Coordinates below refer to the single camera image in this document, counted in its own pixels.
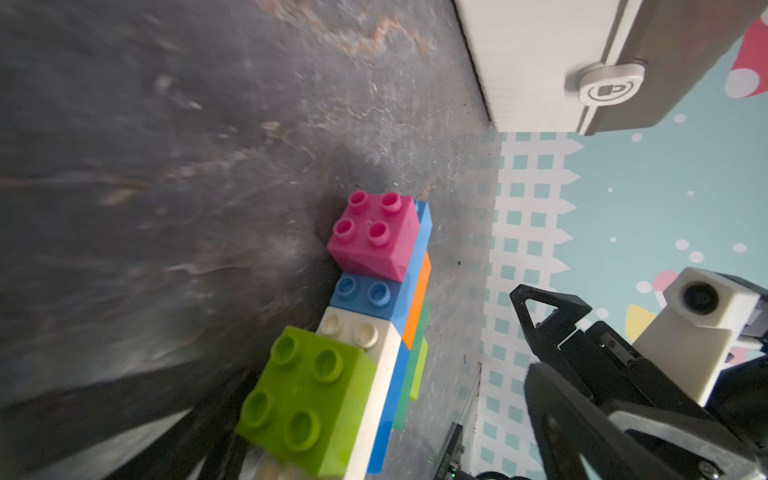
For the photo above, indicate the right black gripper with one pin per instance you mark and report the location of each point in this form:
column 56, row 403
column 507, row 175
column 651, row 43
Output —
column 725, row 438

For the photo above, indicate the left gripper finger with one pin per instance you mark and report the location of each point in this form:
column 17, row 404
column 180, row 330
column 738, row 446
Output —
column 205, row 438

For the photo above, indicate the lime lego brick small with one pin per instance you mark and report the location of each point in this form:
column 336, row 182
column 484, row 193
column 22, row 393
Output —
column 419, row 372

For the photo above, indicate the dark green lego brick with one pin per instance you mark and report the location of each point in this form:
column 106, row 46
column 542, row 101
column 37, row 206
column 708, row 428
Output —
column 404, row 400

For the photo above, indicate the orange lego brick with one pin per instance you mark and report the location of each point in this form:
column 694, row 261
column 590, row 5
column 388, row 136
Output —
column 417, row 303

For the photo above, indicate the blue lego brick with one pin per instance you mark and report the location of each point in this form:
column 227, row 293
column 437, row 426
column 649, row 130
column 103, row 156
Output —
column 385, row 427
column 387, row 299

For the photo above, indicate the beige lego brick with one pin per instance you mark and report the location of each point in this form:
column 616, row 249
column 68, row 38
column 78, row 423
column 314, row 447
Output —
column 380, row 340

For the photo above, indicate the magenta lego brick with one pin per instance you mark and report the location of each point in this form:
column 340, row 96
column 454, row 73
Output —
column 376, row 235

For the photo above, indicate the white toolbox brown lid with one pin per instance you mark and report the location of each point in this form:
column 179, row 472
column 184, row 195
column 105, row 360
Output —
column 596, row 66

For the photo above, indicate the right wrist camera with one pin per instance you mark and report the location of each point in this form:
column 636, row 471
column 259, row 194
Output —
column 705, row 314

